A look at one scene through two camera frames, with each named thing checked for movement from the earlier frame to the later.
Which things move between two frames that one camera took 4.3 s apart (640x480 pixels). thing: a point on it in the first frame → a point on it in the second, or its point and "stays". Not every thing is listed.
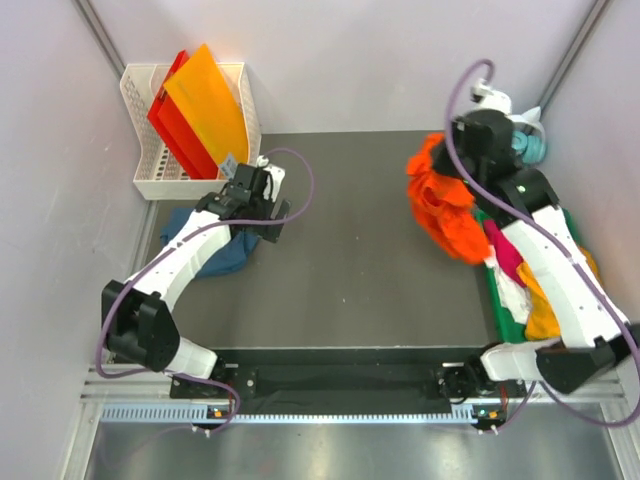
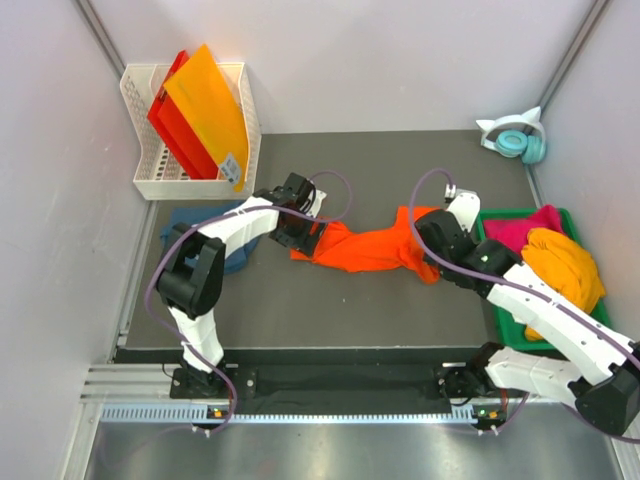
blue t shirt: x=227 y=258 stays
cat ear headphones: x=529 y=136 stays
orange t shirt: x=442 y=203 → x=393 y=248
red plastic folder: x=184 y=143 stays
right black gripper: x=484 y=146 → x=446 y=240
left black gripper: x=267 y=231 → x=304 y=243
